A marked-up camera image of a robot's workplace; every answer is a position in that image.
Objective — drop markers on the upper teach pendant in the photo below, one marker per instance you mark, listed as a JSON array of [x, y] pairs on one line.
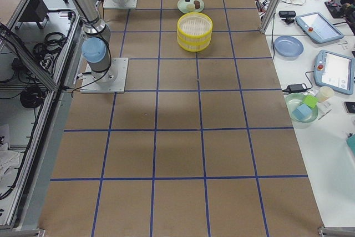
[[318, 27]]

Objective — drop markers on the white bun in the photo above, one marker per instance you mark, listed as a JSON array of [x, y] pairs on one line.
[[190, 7]]

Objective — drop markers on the light green plate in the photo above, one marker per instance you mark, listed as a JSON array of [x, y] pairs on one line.
[[181, 5]]

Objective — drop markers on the brown bun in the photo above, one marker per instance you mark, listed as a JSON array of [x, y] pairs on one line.
[[197, 4]]

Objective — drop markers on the lower teach pendant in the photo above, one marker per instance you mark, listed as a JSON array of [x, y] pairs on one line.
[[334, 70]]

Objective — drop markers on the green foam cube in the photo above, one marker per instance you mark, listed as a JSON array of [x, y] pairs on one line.
[[310, 101]]

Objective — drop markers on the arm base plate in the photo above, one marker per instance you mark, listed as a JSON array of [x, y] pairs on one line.
[[113, 81], [120, 4]]

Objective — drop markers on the paper cup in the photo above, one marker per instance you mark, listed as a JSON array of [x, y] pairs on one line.
[[324, 93]]

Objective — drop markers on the blue plate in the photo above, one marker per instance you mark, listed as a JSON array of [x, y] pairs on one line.
[[288, 46]]

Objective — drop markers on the yellow steamer layer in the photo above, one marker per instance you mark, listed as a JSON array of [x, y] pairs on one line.
[[194, 24], [193, 46]]

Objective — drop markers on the blue foam cube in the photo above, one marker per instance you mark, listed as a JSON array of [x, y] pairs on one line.
[[302, 112]]

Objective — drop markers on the green bowl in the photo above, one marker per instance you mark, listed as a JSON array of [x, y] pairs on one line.
[[293, 101]]

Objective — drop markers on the black power adapter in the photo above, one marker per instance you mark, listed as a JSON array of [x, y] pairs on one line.
[[296, 88]]

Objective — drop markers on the black webcam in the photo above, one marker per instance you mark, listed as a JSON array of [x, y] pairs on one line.
[[287, 16]]

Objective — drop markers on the teach pendant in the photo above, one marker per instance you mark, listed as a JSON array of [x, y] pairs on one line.
[[334, 70], [318, 27]]

